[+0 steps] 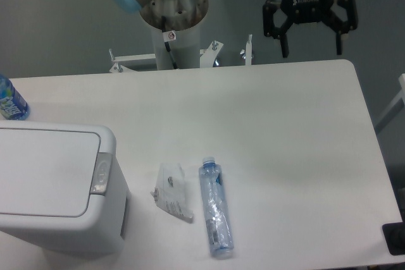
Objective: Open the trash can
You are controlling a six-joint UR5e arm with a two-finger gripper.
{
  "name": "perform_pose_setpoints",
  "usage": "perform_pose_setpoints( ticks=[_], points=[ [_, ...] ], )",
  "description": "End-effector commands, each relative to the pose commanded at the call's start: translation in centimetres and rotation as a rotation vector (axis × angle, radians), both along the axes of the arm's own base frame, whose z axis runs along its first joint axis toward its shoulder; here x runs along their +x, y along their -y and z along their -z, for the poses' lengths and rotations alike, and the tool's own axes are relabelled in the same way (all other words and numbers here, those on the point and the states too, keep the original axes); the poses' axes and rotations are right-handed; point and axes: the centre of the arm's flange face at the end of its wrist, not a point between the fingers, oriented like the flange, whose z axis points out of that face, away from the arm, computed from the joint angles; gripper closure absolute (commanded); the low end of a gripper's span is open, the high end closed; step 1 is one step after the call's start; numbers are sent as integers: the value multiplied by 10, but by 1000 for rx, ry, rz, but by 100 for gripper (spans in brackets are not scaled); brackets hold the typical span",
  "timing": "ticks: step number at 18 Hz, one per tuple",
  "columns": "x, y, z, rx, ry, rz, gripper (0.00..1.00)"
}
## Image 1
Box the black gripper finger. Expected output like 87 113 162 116
322 0 358 55
262 0 296 58

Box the white trash can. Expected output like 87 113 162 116
1 121 131 254

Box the white trash can lid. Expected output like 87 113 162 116
1 128 101 217

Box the empty clear plastic bottle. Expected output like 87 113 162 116
199 156 234 257

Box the clear plastic wrapper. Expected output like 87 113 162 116
150 163 194 223

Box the black clamp at table edge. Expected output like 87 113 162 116
382 222 404 256

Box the blue labelled water bottle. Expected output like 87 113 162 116
1 75 30 120

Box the white pedestal base frame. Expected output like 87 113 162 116
108 34 256 74

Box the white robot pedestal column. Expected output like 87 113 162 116
140 0 209 50

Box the black cable on pedestal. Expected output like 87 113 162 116
161 15 178 70

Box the white frame at right edge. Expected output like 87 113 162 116
374 74 404 134

